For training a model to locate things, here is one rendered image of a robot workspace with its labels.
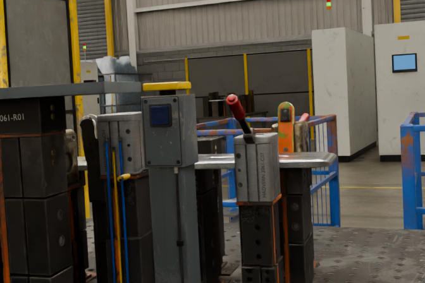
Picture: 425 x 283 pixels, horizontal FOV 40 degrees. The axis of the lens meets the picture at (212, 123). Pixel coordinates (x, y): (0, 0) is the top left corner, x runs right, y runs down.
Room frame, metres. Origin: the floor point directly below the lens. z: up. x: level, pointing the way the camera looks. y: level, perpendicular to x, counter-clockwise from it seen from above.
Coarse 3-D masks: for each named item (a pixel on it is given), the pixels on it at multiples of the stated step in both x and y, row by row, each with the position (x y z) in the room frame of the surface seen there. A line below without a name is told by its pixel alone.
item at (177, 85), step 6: (144, 84) 0.92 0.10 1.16; (150, 84) 0.92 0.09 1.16; (156, 84) 0.91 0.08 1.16; (162, 84) 0.91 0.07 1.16; (168, 84) 0.91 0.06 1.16; (174, 84) 0.91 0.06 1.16; (180, 84) 0.91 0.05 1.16; (186, 84) 0.94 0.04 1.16; (144, 90) 0.92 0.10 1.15; (150, 90) 0.92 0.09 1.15; (156, 90) 0.92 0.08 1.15; (162, 90) 0.93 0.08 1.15; (168, 90) 0.93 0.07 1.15; (174, 90) 0.93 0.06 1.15
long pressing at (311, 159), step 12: (204, 156) 1.31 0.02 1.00; (216, 156) 1.30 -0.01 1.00; (228, 156) 1.28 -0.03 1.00; (288, 156) 1.22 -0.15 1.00; (300, 156) 1.21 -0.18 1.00; (312, 156) 1.20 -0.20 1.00; (324, 156) 1.19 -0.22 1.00; (84, 168) 1.26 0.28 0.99; (204, 168) 1.18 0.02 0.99; (216, 168) 1.17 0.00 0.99; (228, 168) 1.16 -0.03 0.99
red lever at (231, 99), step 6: (228, 96) 0.93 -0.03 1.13; (234, 96) 0.93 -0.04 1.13; (228, 102) 0.93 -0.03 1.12; (234, 102) 0.92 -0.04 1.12; (234, 108) 0.93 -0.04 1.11; (240, 108) 0.94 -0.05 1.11; (234, 114) 0.95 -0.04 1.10; (240, 114) 0.95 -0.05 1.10; (240, 120) 0.96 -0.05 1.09; (246, 126) 0.99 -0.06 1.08; (246, 132) 1.01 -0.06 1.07; (252, 132) 1.01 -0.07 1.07; (246, 138) 1.02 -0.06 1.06; (252, 138) 1.01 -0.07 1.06
